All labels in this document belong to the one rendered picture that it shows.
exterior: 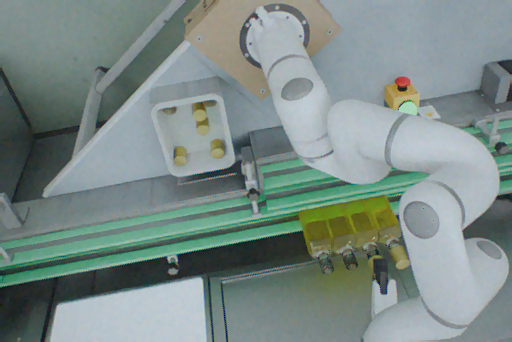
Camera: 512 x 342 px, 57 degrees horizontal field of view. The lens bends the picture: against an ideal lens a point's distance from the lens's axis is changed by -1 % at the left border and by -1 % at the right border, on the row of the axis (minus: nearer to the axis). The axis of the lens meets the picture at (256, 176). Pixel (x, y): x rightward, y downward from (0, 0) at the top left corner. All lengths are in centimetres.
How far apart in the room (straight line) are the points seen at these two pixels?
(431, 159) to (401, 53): 61
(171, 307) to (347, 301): 45
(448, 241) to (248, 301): 72
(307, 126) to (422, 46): 57
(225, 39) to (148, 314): 71
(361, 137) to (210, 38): 45
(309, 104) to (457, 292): 37
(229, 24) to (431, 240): 62
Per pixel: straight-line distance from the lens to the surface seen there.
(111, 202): 136
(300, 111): 81
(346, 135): 76
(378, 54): 128
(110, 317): 134
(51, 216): 140
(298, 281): 129
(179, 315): 128
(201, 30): 105
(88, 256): 138
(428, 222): 65
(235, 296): 128
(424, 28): 130
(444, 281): 68
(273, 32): 101
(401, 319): 84
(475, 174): 72
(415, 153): 72
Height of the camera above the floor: 182
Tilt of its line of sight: 49 degrees down
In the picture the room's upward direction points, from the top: 168 degrees clockwise
